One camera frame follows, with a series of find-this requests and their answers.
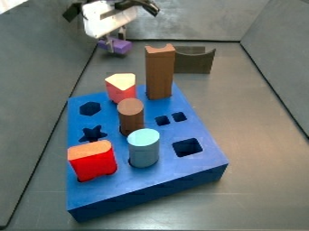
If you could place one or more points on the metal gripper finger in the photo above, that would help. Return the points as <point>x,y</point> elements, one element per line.
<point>122,33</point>
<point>109,44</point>

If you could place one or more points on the light blue cylinder block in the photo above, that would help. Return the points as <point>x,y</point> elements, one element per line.
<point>144,142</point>

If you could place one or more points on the blue shape-sorting board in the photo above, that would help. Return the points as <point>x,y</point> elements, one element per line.
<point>118,170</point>

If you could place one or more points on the brown cylinder block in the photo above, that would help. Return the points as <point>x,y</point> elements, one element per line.
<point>131,113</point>

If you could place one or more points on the black curved holder block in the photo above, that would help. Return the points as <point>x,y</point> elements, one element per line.
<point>195,60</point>

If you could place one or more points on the red rounded block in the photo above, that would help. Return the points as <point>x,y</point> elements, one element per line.
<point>93,160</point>

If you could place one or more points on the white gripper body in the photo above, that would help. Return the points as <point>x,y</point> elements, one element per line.
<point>102,18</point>

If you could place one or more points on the pink rounded triangle block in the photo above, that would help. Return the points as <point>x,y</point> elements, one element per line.
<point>121,86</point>

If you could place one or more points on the purple double-square block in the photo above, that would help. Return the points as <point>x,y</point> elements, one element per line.
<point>121,46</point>

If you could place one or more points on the tall brown notched block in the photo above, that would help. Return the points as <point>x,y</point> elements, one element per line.
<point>160,60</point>

